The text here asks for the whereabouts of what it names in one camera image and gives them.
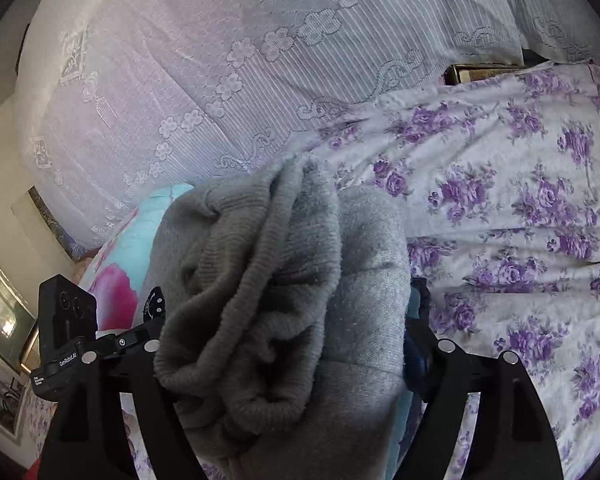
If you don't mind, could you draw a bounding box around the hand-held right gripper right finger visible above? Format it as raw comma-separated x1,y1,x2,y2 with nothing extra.
397,276,565,480

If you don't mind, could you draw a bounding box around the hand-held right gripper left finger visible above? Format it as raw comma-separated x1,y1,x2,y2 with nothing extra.
40,337,206,480

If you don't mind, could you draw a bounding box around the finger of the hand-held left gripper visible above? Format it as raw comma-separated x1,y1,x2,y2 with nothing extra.
97,286,167,361

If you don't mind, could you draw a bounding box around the grey sweatshirt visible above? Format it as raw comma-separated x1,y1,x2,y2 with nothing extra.
145,154,416,480

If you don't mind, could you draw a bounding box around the turquoise pink floral folded quilt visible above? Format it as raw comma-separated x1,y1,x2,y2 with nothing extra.
77,182,423,480

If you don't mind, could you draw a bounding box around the window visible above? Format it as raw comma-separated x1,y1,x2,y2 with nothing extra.
0,247,40,443

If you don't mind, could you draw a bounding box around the purple floral bedsheet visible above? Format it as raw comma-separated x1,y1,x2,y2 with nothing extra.
20,60,600,480

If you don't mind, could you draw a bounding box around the white lace cover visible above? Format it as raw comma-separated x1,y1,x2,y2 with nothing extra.
12,0,600,251

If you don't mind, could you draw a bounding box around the golden bed headboard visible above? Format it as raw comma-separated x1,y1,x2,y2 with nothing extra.
444,62,526,86

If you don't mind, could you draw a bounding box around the wall poster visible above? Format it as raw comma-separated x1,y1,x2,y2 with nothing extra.
11,186,88,261

